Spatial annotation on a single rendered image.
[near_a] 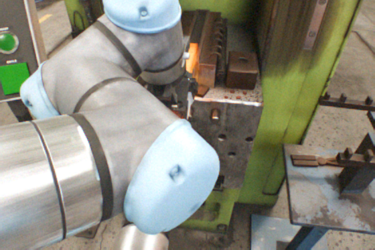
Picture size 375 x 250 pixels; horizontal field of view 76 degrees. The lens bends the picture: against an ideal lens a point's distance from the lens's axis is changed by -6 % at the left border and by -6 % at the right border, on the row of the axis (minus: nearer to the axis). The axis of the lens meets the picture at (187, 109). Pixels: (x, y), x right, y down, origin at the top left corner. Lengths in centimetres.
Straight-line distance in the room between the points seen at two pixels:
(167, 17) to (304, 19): 63
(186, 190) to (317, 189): 75
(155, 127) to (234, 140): 67
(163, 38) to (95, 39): 7
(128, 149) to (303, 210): 72
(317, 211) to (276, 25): 56
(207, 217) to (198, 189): 117
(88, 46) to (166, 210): 17
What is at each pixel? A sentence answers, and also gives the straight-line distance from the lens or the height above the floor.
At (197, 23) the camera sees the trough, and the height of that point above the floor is 99.
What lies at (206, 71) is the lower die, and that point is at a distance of 74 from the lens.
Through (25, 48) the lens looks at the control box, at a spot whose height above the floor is 107.
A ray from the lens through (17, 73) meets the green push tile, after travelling 78.
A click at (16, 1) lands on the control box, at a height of 117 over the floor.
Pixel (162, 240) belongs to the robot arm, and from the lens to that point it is 38.
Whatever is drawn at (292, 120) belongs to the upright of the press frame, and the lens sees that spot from 108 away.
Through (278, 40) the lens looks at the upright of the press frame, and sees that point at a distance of 85.
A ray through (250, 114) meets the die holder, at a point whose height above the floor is 87.
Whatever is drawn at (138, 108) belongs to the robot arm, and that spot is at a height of 125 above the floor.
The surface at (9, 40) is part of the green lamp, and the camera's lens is 79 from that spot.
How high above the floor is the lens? 137
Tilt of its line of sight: 41 degrees down
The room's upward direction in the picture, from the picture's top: straight up
